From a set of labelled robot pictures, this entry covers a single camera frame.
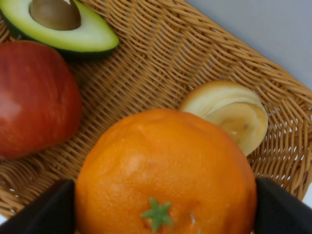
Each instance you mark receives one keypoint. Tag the halved avocado with pit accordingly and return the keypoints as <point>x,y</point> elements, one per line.
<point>70,27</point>

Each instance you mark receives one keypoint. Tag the red yellow apple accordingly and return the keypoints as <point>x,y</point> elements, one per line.
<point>40,102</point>

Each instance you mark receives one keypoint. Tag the red orange round fruit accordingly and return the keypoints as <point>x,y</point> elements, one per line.
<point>235,108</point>

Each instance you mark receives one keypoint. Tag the light orange wicker basket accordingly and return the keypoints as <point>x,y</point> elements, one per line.
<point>166,49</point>

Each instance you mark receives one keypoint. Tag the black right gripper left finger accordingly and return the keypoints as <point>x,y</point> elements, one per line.
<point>51,213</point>

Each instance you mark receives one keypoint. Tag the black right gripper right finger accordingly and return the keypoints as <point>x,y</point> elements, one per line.
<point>279,212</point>

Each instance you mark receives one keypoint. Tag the orange mandarin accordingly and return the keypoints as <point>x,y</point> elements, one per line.
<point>165,172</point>

